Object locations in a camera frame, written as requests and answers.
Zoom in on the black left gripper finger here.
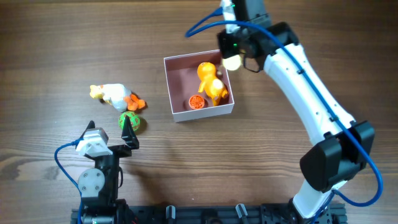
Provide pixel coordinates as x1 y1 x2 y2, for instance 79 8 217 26
121 116 139 149
81 121 95 137

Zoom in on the yellow wooden rattle drum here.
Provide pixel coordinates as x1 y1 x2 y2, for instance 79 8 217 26
216 55 242 75

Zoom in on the orange plastic dinosaur toy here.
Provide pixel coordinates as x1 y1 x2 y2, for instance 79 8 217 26
197 62 229 106

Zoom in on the orange round slotted toy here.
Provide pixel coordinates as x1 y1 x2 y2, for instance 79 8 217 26
188 95 206 110

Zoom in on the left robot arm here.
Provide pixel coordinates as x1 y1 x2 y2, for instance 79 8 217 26
76 116 139 223

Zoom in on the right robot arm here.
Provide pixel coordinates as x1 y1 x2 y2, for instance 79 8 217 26
217 1 375 223

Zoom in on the green numbered ball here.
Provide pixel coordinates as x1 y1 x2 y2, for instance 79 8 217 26
118 111 141 131

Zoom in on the white yellow plush duck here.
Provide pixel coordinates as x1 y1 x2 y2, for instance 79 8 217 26
90 83 146 113

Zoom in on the pink open cardboard box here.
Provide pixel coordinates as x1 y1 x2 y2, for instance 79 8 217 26
164 50 234 123

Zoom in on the blue left cable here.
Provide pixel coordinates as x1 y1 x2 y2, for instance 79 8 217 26
54 138 85 224

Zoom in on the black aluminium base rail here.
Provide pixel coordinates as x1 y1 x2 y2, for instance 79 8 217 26
70 203 346 224

